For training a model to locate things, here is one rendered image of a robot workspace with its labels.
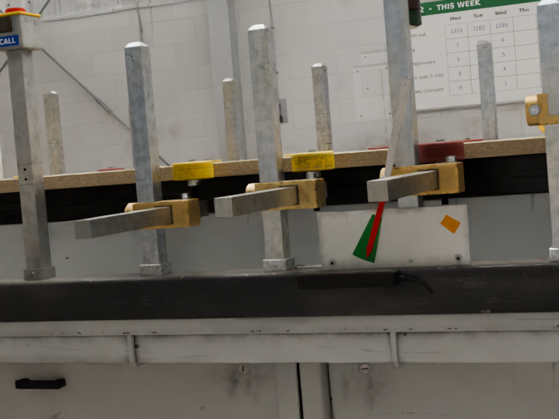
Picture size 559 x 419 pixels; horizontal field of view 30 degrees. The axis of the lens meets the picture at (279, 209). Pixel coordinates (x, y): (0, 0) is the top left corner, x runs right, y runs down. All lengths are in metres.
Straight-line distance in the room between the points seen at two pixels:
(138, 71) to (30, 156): 0.29
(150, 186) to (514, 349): 0.72
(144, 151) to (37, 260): 0.32
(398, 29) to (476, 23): 7.27
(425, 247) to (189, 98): 8.21
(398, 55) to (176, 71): 8.24
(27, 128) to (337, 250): 0.67
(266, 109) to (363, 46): 7.46
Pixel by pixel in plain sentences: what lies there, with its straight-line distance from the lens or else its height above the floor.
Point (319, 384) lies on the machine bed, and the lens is 2.11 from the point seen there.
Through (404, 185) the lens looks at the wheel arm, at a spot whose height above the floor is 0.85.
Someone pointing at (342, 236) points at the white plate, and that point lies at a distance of 1.80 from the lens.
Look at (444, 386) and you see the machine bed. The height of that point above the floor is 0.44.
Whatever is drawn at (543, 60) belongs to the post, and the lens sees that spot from 1.73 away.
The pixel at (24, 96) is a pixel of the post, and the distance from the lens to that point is 2.09.
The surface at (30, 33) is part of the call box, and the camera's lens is 2.10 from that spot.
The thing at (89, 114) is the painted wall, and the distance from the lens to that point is 10.43.
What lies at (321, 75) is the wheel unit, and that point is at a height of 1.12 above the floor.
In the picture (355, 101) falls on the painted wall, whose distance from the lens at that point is 9.29.
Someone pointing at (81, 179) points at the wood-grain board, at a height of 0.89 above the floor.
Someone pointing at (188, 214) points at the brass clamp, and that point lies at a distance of 1.91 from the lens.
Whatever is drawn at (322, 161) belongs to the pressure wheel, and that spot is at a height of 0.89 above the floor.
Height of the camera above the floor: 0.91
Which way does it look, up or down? 3 degrees down
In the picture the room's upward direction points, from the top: 5 degrees counter-clockwise
